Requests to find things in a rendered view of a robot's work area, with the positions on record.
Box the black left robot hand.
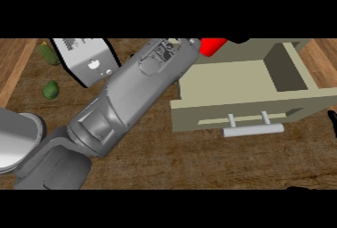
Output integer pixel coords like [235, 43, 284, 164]
[226, 37, 252, 45]

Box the red can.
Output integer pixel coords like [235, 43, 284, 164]
[198, 37, 230, 58]

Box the beige open drawer box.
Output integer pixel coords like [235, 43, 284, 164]
[176, 41, 326, 107]

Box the beige drawer front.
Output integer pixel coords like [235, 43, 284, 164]
[168, 87, 337, 138]

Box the beige cabinet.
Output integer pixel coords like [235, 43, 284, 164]
[193, 37, 313, 65]

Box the pale grey appliance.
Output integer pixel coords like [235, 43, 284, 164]
[49, 37, 122, 89]

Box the green cucumber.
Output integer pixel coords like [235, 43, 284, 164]
[37, 42, 62, 67]

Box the green avocado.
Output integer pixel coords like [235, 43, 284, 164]
[41, 79, 60, 101]

